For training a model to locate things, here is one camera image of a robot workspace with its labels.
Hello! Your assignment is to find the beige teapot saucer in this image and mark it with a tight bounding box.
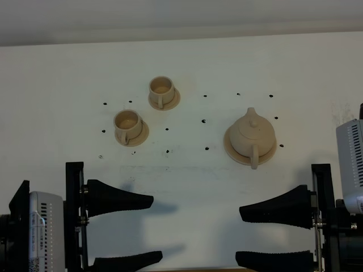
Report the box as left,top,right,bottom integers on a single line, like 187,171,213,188
223,127,277,169

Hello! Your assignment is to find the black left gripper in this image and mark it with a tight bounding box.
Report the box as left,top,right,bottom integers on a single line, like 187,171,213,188
64,161,163,272

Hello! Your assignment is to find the beige teacup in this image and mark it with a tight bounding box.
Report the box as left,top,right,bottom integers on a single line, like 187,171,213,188
149,76,175,110
113,110,142,146

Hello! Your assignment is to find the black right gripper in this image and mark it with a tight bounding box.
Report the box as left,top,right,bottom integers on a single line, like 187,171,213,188
235,164,340,272

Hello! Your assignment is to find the beige teacup far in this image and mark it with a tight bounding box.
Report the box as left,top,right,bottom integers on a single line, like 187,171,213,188
149,76,175,110

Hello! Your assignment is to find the beige ceramic teapot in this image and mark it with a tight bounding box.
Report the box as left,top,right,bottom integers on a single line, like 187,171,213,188
230,107,277,165

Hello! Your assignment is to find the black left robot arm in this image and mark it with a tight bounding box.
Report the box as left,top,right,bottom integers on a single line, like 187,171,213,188
1,161,163,271

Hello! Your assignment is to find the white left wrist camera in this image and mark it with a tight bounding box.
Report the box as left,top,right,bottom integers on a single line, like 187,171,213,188
28,192,66,272

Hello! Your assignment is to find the beige saucer far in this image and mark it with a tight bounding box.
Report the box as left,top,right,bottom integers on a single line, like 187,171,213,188
148,89,180,111

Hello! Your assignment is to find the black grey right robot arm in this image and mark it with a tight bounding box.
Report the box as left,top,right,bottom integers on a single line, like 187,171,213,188
235,164,362,271

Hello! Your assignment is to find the beige teacup near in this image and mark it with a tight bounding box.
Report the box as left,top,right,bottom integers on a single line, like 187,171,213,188
113,110,142,146

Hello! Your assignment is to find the beige saucer near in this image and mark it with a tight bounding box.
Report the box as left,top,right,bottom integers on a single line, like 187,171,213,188
115,120,149,147

